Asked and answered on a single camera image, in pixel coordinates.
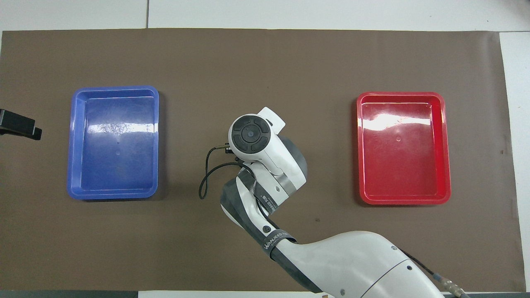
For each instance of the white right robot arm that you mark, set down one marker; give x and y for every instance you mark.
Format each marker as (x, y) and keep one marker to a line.
(352, 265)

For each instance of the blue plastic tray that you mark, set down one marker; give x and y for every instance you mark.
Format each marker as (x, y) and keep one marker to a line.
(116, 165)

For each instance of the brown table mat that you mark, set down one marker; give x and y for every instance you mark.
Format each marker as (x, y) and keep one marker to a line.
(265, 62)

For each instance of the red plastic tray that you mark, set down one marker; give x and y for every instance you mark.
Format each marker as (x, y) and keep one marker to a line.
(403, 165)

